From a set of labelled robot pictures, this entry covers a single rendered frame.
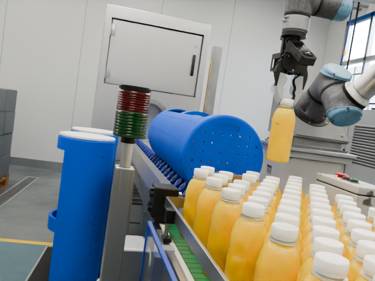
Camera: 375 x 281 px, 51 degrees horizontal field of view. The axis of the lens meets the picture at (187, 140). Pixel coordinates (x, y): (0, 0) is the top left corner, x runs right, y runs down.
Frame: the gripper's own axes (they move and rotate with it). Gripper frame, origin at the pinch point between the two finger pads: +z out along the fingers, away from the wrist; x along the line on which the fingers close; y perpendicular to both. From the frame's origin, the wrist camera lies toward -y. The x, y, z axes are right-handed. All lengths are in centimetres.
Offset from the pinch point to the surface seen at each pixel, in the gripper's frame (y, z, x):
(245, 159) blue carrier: 18.1, 19.9, 2.3
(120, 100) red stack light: -28, 6, 48
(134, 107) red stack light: -30, 7, 46
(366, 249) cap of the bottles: -60, 22, 15
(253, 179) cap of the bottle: -8.0, 22.1, 10.0
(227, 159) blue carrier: 18.1, 20.8, 8.5
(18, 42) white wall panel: 545, -59, 177
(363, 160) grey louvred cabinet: 154, 26, -148
